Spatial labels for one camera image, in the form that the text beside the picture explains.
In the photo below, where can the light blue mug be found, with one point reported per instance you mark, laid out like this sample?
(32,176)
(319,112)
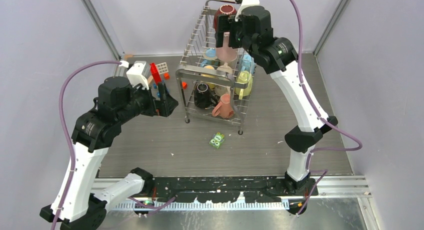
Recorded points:
(248,62)

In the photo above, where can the red block tower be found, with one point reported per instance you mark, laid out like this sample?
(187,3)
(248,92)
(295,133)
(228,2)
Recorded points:
(155,73)

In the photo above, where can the black mug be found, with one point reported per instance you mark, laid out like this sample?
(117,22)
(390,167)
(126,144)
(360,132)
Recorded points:
(203,96)

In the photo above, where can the salmon pink mug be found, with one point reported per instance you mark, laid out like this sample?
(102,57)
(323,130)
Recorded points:
(223,109)

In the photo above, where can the white grid block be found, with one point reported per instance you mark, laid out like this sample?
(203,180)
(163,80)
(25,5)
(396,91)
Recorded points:
(162,68)

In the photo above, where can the yellow mug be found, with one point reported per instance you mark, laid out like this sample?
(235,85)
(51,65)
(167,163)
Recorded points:
(244,77)

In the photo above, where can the blue upside-down cup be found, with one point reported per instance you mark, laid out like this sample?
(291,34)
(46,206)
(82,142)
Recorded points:
(209,58)

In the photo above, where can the light pink mug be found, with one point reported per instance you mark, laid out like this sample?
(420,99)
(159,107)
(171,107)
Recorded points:
(226,53)

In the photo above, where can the wooden stick block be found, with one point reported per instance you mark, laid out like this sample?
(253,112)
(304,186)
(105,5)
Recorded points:
(150,80)

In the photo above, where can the dark red mug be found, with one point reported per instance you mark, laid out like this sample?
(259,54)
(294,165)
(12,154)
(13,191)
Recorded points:
(223,10)

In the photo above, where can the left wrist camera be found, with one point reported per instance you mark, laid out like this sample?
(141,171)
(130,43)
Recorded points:
(138,74)

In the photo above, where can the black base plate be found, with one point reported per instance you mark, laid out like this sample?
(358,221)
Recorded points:
(224,189)

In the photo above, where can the metal dish rack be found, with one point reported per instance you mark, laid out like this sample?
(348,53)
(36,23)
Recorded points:
(189,71)

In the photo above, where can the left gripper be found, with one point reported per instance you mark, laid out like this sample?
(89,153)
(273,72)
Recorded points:
(169,103)

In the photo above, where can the green owl toy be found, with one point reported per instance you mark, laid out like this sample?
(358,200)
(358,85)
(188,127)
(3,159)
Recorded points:
(217,139)

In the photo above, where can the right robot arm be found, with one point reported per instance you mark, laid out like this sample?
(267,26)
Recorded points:
(280,60)

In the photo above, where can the yellow cup lower tier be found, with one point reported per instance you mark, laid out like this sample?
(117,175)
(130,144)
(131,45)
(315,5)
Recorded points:
(211,85)

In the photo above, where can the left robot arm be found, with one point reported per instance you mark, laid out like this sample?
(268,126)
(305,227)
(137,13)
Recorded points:
(77,206)

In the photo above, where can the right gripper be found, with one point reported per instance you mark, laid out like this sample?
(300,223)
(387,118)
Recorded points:
(224,25)

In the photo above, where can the orange small block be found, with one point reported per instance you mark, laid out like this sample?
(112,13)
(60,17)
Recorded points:
(166,76)

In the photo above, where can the beige cup lower tier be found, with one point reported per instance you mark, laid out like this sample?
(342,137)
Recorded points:
(220,89)

